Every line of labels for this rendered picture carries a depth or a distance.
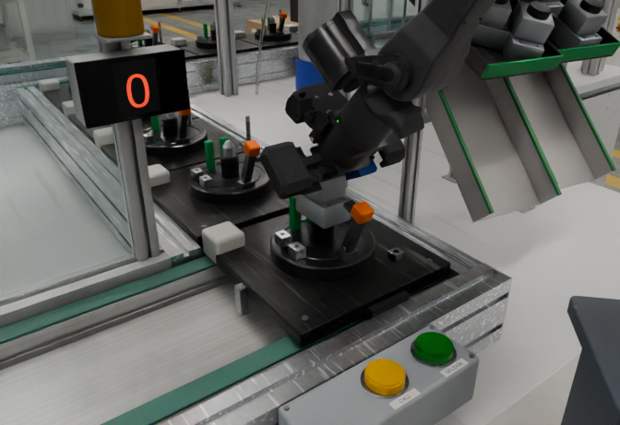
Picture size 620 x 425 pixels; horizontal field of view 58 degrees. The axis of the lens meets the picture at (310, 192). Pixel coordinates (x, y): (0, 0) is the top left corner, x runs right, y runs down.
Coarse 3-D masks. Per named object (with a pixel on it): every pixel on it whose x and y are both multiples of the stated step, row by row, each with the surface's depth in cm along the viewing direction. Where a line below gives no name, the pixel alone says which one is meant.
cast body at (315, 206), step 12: (324, 180) 68; (336, 180) 69; (324, 192) 68; (336, 192) 69; (300, 204) 72; (312, 204) 70; (324, 204) 69; (336, 204) 69; (312, 216) 70; (324, 216) 68; (336, 216) 69; (348, 216) 71; (324, 228) 69
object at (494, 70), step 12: (516, 0) 79; (480, 48) 75; (552, 48) 75; (468, 60) 72; (480, 60) 70; (492, 60) 74; (528, 60) 72; (540, 60) 73; (552, 60) 74; (480, 72) 71; (492, 72) 70; (504, 72) 71; (516, 72) 72; (528, 72) 74; (540, 72) 75
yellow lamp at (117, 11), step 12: (96, 0) 57; (108, 0) 57; (120, 0) 57; (132, 0) 58; (96, 12) 58; (108, 12) 57; (120, 12) 57; (132, 12) 58; (96, 24) 59; (108, 24) 58; (120, 24) 58; (132, 24) 58; (108, 36) 58; (120, 36) 58
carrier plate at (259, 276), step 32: (256, 224) 81; (384, 224) 81; (224, 256) 74; (256, 256) 74; (384, 256) 74; (416, 256) 74; (256, 288) 67; (288, 288) 67; (320, 288) 67; (352, 288) 67; (384, 288) 67; (416, 288) 70; (288, 320) 62; (320, 320) 62; (352, 320) 64
